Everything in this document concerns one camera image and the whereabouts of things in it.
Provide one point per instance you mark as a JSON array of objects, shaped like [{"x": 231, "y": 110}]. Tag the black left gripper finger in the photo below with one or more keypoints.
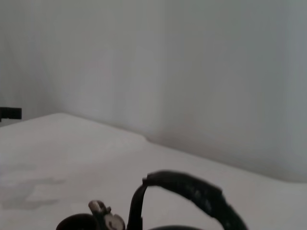
[{"x": 10, "y": 113}]

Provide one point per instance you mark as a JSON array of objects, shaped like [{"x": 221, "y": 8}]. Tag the black round teapot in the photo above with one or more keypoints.
[{"x": 192, "y": 187}]

